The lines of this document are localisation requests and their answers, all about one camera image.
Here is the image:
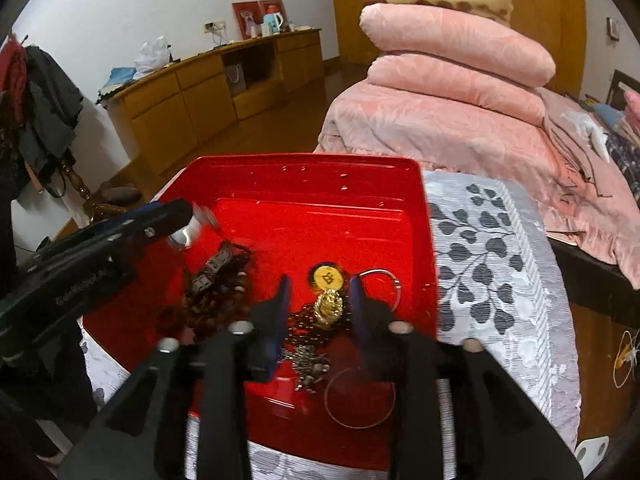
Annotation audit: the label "wooden sideboard cabinet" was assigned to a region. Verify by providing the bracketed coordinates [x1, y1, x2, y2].
[100, 27, 324, 176]

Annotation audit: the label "wooden coat stand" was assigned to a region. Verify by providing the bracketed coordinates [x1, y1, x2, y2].
[61, 162, 142, 223]

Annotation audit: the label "yellow round pendant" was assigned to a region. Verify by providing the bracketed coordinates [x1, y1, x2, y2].
[308, 262, 346, 292]

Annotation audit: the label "light blue electric kettle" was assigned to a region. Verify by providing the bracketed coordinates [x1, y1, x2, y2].
[262, 3, 285, 35]

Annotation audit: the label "blue folded cloth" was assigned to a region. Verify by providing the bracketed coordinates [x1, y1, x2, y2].
[98, 67, 137, 99]

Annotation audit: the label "silver wrist watch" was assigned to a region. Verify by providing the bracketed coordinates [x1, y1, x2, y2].
[167, 205, 233, 295]

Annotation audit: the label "small gold charm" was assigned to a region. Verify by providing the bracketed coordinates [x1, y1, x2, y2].
[314, 289, 344, 330]

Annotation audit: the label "dark bed headboard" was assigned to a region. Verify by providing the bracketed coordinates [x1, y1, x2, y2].
[606, 70, 640, 110]

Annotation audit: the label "white plastic bag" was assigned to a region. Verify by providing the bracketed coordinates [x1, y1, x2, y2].
[134, 36, 171, 80]

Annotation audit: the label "upper pink folded quilt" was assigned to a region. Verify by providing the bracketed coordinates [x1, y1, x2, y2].
[359, 3, 556, 88]

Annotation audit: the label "pink bed sheet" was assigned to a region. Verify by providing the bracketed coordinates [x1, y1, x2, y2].
[316, 81, 639, 287]

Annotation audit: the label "wall switch panel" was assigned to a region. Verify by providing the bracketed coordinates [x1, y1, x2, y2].
[606, 16, 620, 42]

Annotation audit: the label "lower pink folded quilt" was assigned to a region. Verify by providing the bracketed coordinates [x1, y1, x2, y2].
[367, 53, 546, 127]

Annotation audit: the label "brown wooden bead bracelet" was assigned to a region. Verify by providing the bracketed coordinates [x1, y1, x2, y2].
[159, 244, 256, 340]

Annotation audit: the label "golden brown bead necklace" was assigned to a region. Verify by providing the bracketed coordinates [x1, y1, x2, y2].
[278, 303, 352, 395]

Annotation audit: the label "red metal tin box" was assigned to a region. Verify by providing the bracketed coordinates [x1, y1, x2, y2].
[84, 154, 438, 470]

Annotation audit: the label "pink folded quilt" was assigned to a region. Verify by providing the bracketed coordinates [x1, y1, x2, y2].
[359, 3, 556, 88]
[367, 53, 546, 127]

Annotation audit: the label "red picture box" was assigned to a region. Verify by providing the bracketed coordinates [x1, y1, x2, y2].
[232, 0, 288, 39]

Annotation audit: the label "red hanging garment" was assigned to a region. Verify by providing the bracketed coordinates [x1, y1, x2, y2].
[1, 34, 27, 126]

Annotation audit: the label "dark hanging jackets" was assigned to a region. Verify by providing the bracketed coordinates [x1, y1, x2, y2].
[1, 46, 84, 200]

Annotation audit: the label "folded pink cloth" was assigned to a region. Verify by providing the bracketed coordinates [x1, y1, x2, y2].
[624, 90, 640, 134]

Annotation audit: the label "plaid folded shirt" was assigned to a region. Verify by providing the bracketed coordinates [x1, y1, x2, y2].
[605, 132, 640, 200]

